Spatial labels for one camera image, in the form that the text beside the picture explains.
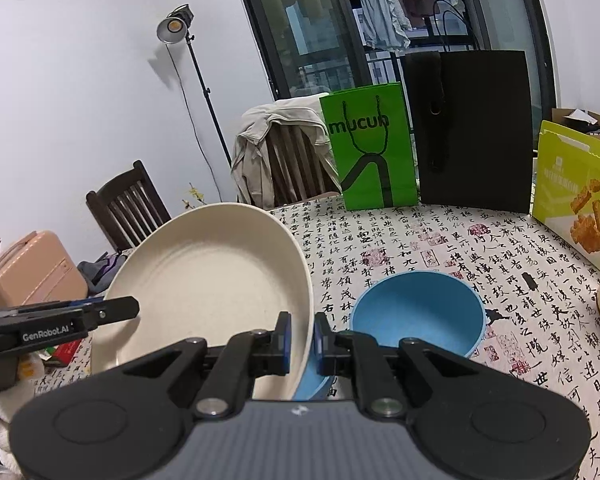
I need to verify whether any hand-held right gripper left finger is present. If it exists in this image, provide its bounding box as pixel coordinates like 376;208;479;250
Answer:
122;311;294;421

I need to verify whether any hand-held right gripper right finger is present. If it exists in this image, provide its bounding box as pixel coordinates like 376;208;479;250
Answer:
312;312;481;418

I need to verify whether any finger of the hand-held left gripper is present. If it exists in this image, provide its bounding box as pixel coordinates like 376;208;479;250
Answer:
82;296;141;332
10;297;105;317

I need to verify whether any blue bowl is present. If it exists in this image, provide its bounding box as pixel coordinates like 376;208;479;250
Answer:
291;355;335;402
350;271;487;361

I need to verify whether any cream plate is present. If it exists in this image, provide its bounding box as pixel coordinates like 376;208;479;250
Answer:
90;203;315;402

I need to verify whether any grey purple pouch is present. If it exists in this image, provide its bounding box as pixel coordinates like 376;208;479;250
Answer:
77;252;128;297

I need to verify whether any red box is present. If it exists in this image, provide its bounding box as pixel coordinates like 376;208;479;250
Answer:
45;337;83;365

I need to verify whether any pink suitcase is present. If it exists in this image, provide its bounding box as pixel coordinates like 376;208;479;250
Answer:
0;231;88;311

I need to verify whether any dark wooden chair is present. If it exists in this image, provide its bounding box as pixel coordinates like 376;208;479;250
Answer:
265;122;342;210
86;160;172;255

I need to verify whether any yellow flower branch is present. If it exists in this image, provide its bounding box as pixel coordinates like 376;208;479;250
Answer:
182;186;206;210

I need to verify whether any green paper bag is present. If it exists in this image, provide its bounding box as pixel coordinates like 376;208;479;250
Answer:
320;82;417;212

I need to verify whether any beige jacket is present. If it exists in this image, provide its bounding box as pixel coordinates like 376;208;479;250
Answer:
230;94;342;210

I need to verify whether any black paper bag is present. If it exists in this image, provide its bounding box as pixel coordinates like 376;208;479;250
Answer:
404;10;533;215

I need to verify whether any yellow-green snack box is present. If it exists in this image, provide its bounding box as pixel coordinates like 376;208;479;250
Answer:
531;120;600;273

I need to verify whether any studio light on stand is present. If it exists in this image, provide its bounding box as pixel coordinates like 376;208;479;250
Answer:
156;5;233;168

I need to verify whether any dark framed glass door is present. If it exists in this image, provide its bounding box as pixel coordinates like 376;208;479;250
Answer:
230;0;553;111

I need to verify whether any light blue hanging shirt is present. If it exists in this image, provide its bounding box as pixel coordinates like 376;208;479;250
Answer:
352;0;411;53

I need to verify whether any cardboard box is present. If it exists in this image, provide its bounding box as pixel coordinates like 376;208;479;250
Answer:
551;107;600;137

